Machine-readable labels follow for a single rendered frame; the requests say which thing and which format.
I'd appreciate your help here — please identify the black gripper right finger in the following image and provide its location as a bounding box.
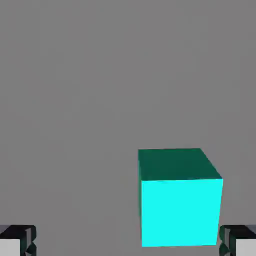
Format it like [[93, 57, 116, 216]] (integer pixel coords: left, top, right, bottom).
[[218, 224, 256, 256]]

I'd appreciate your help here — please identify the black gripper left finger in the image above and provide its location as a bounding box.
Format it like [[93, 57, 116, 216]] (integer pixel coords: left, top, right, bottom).
[[0, 224, 38, 256]]

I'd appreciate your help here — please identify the small cyan cube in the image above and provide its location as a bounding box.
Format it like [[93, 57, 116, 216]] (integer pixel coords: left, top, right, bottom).
[[137, 147, 224, 248]]

